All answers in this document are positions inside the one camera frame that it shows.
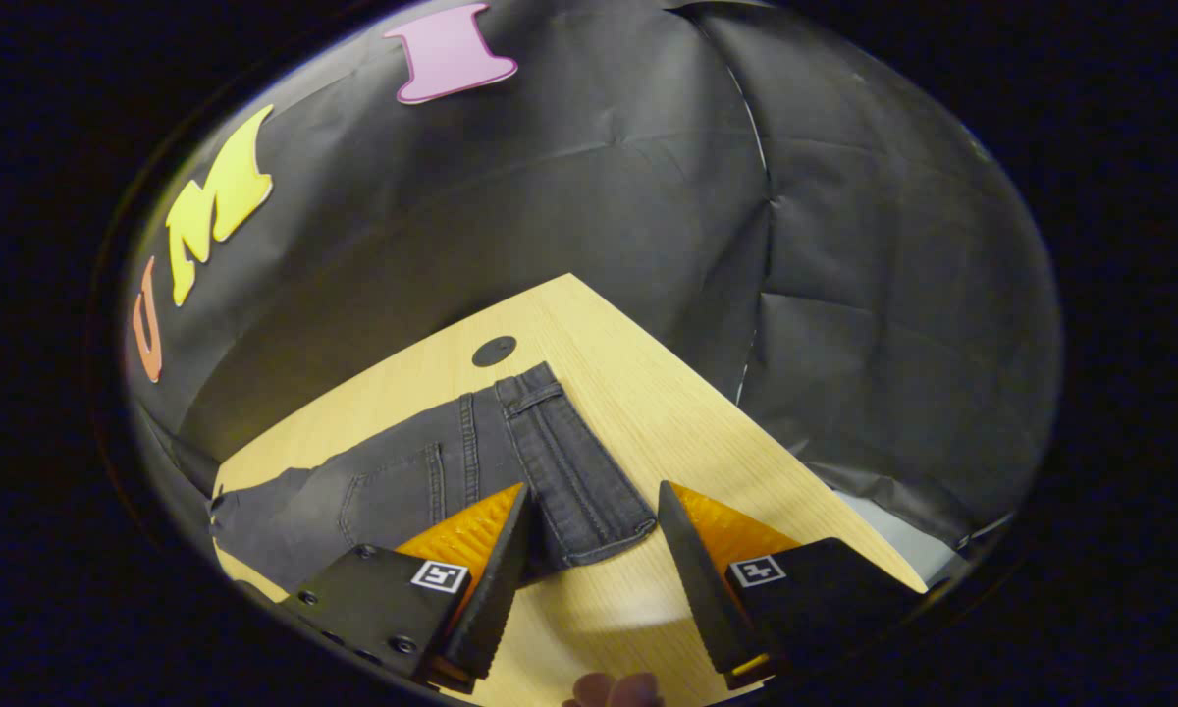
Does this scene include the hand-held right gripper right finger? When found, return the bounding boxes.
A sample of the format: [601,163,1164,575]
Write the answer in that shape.
[657,479,929,688]

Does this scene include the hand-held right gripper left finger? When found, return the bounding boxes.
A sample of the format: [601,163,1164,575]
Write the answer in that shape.
[280,481,534,695]

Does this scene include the dark grey jeans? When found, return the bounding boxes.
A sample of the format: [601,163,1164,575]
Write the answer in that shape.
[206,361,659,595]

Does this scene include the black backdrop cloth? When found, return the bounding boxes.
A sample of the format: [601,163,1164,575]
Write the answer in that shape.
[123,0,1063,551]

